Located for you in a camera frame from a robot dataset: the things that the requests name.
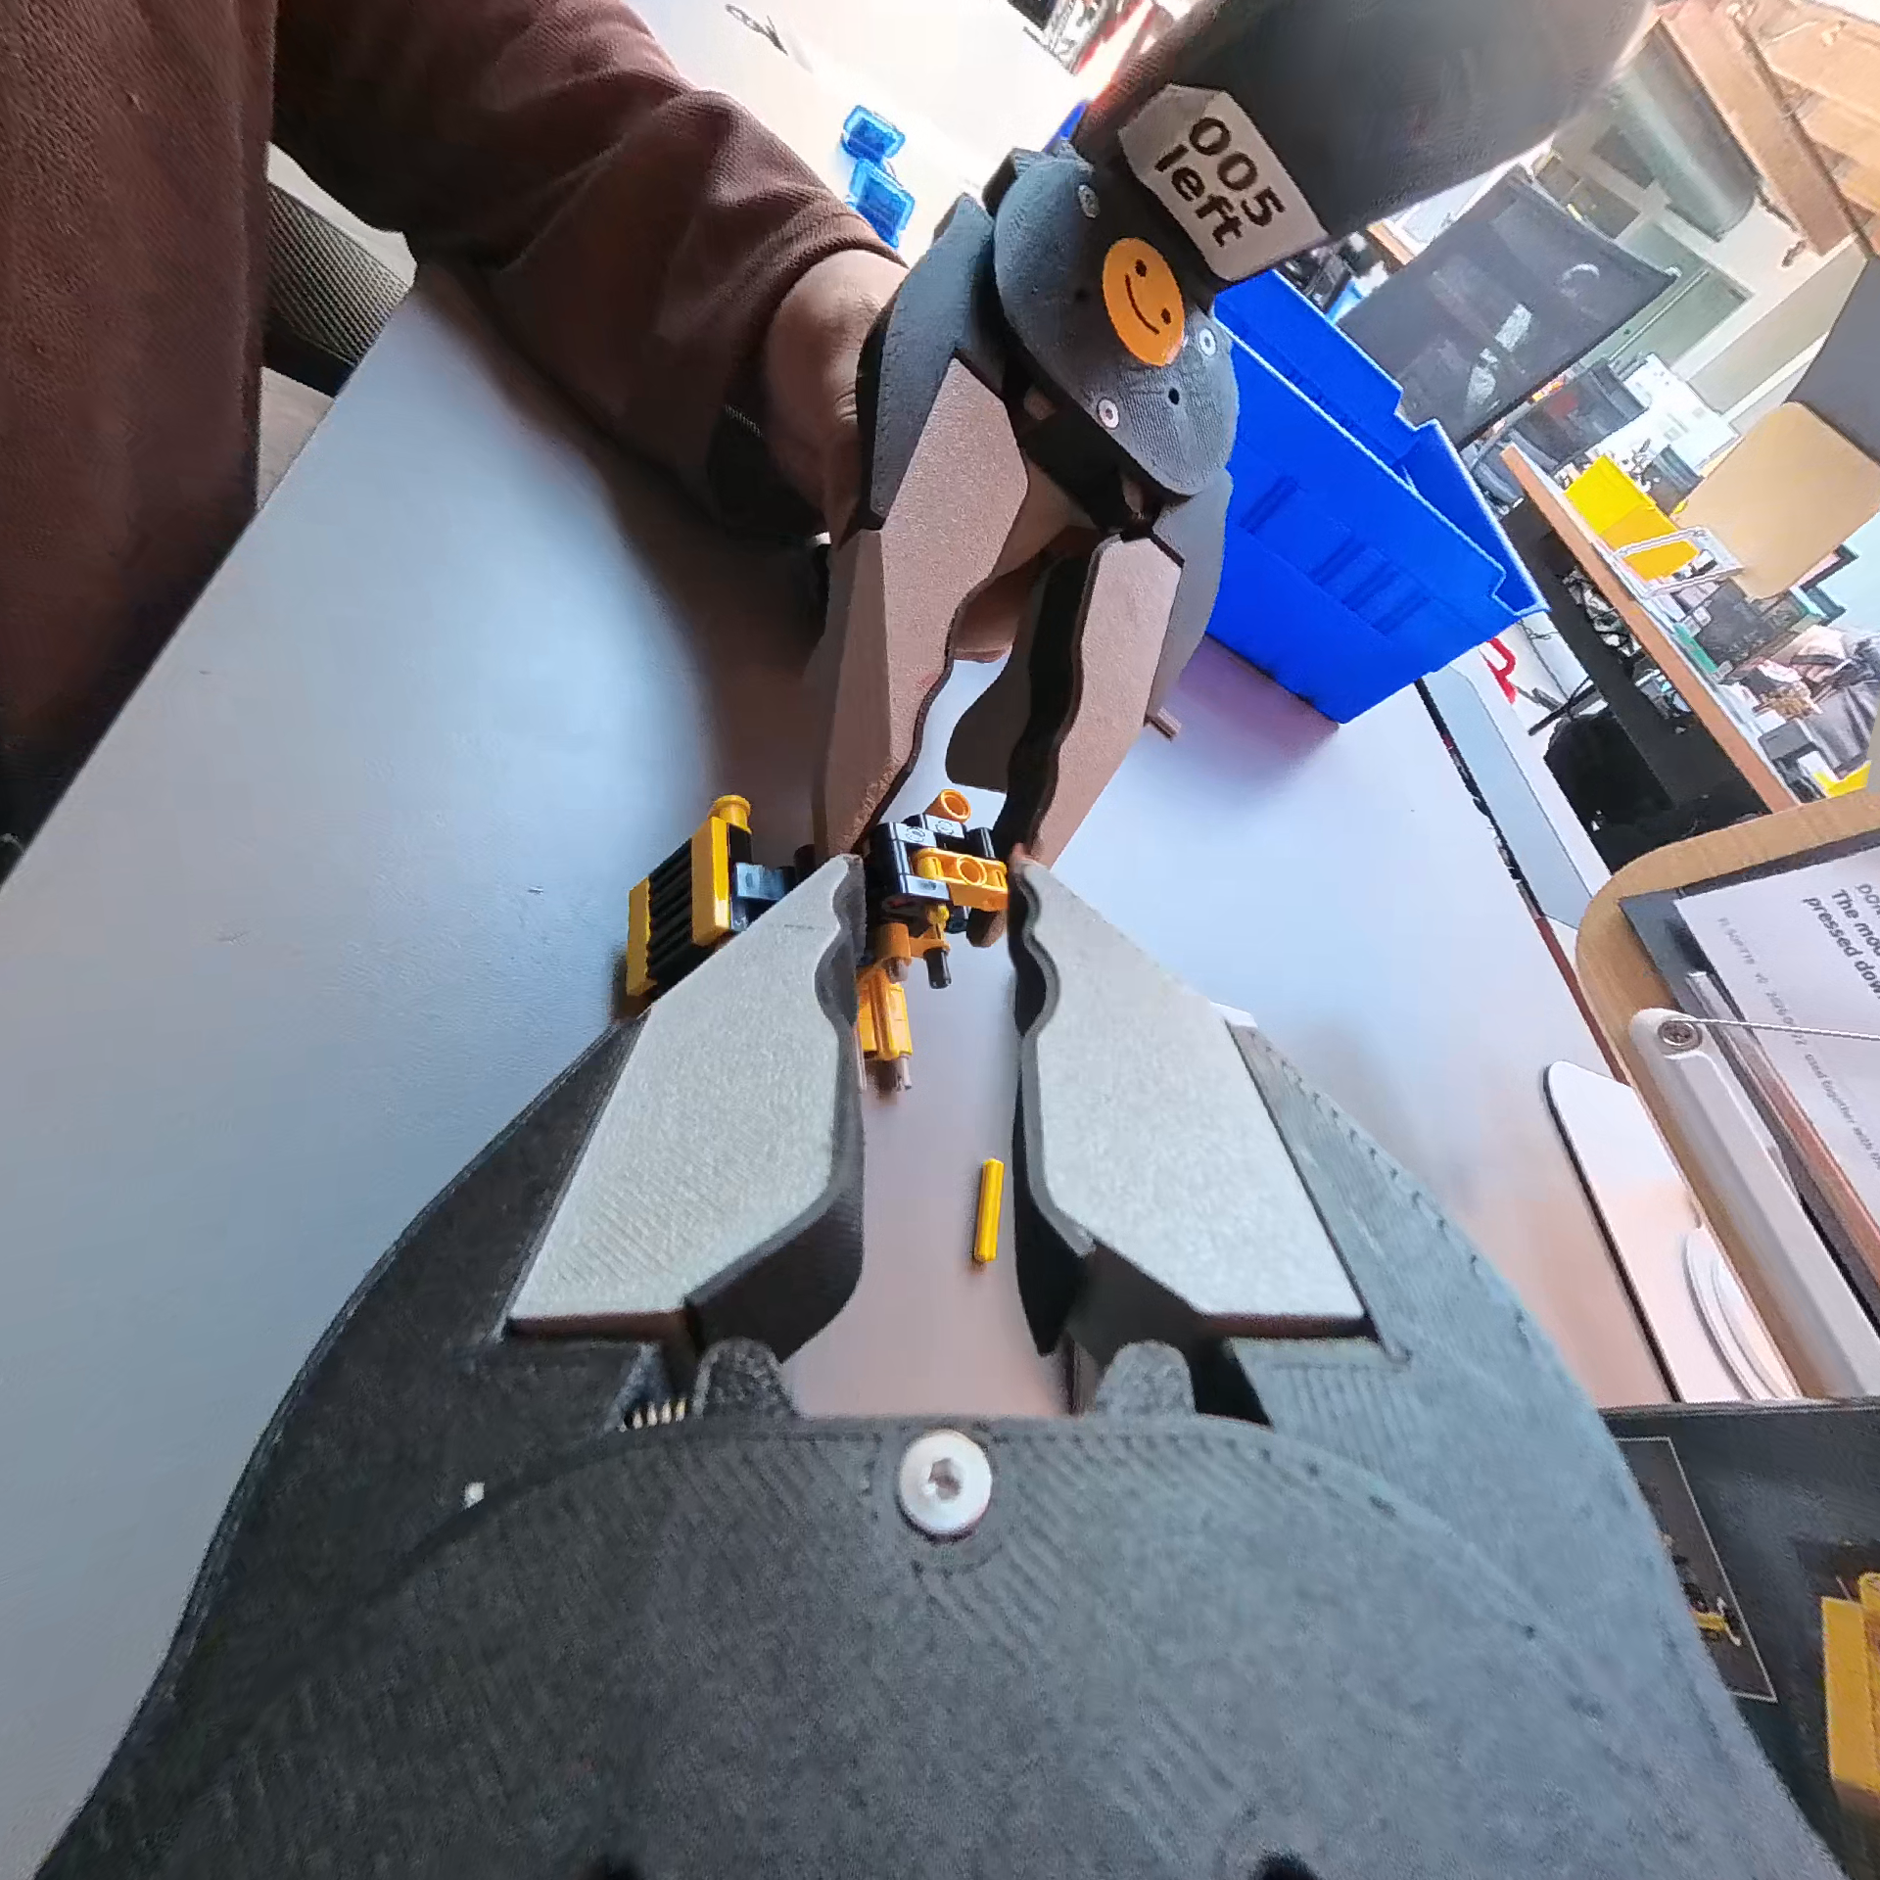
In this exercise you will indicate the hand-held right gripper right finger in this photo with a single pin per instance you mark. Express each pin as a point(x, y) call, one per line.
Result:
point(1176, 1175)

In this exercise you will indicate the wooden desk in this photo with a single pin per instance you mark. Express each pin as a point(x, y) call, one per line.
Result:
point(1646, 632)

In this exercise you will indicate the person's left forearm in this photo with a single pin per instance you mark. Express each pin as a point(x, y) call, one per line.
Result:
point(587, 177)

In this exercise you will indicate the small yellow black lego piece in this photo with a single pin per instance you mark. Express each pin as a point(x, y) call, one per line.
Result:
point(883, 1022)

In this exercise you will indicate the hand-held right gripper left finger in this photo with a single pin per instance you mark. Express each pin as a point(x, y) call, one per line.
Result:
point(706, 1160)

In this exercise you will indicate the wooden board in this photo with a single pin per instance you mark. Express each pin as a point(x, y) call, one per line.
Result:
point(1616, 941)

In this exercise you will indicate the person's brown clothing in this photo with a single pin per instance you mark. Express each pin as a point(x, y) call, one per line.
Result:
point(118, 368)

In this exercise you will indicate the printed paper sheet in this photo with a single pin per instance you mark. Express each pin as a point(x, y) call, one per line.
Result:
point(1791, 953)

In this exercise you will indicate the large blue storage bin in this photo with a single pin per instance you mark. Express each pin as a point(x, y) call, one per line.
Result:
point(1308, 338)
point(1353, 587)

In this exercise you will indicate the small blue plastic box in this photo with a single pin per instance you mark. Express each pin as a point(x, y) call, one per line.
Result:
point(885, 201)
point(874, 134)

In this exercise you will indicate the person's left hand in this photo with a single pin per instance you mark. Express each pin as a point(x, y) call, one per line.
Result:
point(815, 380)

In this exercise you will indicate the white round pad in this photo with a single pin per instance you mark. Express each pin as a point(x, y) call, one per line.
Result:
point(1630, 1219)

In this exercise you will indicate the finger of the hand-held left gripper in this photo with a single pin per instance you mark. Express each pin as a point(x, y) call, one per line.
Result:
point(918, 587)
point(1096, 660)

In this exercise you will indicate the yellow black lego model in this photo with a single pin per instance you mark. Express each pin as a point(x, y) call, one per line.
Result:
point(942, 877)

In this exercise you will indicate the black mesh chair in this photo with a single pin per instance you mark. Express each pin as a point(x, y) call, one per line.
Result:
point(332, 277)

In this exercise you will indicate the yellow lego axle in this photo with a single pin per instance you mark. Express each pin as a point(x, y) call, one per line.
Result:
point(988, 1212)

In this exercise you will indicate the yellow storage bin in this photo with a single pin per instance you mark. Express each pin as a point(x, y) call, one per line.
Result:
point(1623, 514)

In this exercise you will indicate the dark lego set box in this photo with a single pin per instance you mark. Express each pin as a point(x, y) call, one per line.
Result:
point(1763, 1617)

